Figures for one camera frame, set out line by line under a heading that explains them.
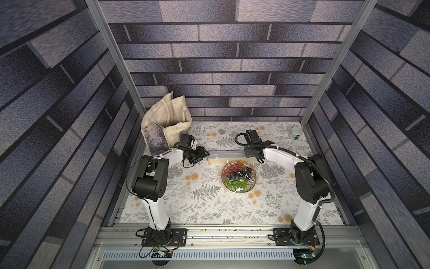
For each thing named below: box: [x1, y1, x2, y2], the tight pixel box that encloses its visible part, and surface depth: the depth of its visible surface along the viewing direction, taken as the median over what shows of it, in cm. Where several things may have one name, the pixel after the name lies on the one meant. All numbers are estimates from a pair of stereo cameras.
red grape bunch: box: [222, 161, 244, 178], surface depth 94 cm
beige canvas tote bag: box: [140, 91, 193, 156], surface depth 90 cm
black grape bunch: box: [227, 167, 254, 181], surface depth 91 cm
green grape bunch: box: [223, 176, 249, 193], surface depth 89 cm
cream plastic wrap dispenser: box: [207, 150, 259, 166], surface depth 97 cm
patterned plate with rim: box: [220, 159, 258, 194], surface depth 90 cm
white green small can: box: [290, 126, 303, 141], surface depth 109 cm
